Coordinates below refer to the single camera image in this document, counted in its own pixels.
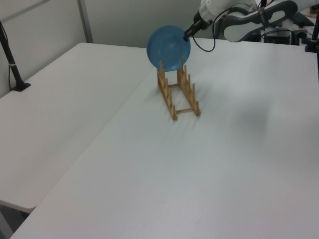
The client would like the black electronics box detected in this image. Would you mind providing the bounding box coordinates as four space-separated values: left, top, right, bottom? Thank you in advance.
264 29 292 45

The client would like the black camera stand with base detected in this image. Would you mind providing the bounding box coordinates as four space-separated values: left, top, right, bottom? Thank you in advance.
0 19 31 92

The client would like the thin grey stand cable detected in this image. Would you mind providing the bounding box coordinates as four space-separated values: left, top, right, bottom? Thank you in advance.
6 65 15 91

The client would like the black keyboard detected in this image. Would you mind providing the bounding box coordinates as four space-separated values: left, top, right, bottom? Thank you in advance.
293 11 315 27

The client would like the black clamped camera stand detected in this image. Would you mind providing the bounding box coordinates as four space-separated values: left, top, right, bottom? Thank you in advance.
305 17 319 53

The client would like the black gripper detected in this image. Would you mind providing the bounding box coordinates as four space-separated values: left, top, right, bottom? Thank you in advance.
183 9 213 42

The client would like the blue round plate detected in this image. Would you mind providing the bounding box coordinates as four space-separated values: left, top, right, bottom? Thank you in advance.
146 24 192 72

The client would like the wooden plate rack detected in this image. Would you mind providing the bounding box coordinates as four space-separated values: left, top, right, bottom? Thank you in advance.
157 56 201 121

